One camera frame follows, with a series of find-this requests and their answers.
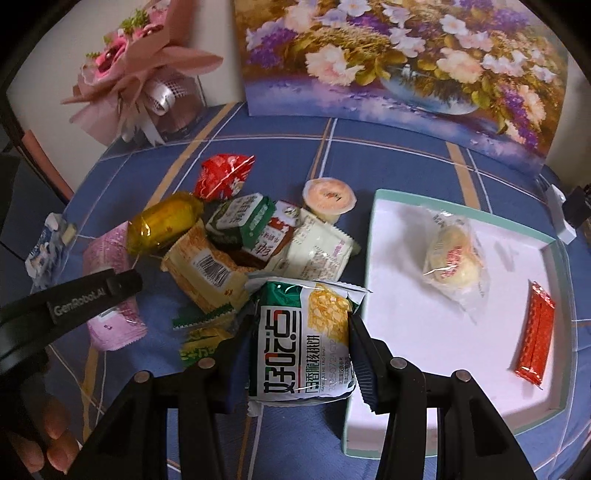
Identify black charger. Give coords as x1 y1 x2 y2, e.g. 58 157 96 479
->
561 185 591 229

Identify red and white snack packet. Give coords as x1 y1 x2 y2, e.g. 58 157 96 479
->
242 200 303 273

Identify clear-wrapped round bun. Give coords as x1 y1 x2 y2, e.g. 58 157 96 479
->
422 209 490 326

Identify pink flower bouquet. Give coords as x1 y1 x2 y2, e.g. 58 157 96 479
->
62 0 225 148

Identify blue and white snack packet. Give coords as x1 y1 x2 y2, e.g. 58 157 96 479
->
24 213 78 289

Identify peach jelly cup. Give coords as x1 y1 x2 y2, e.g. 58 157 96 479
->
302 178 358 222

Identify tan cracker packet with barcode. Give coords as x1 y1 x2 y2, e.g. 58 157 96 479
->
161 222 252 315

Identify flower painting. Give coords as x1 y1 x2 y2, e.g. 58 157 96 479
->
233 0 568 178

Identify crinkled red snack packet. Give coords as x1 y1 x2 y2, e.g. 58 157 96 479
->
194 154 256 200

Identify orange-red stick packet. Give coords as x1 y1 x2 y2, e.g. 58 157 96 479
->
514 280 556 387

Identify green and white biscuit packet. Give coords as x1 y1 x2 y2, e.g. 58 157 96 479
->
204 194 277 250

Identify person's left hand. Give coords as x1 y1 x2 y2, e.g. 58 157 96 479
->
7 397 83 476

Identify white tray with teal rim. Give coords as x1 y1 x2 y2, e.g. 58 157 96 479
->
342 188 573 452

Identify pink snack packet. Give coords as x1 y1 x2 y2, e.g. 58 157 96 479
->
83 222 148 352

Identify small green zigzag-edged packet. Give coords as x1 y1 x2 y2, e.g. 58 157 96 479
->
172 307 236 332

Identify golden yellow snack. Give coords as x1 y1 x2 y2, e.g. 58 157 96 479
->
127 191 205 256

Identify yellow green corn snack packet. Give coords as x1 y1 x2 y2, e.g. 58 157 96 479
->
179 325 236 370

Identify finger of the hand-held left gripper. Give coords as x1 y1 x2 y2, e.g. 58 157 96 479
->
0 268 143 370

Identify green yellow walnut cake packet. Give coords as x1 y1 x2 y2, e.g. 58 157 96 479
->
245 274 374 416

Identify white power strip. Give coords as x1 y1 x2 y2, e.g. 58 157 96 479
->
545 185 578 245

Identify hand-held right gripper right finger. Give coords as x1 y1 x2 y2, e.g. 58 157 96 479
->
347 311 539 480

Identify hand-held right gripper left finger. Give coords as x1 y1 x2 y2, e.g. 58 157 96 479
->
79 302 259 480

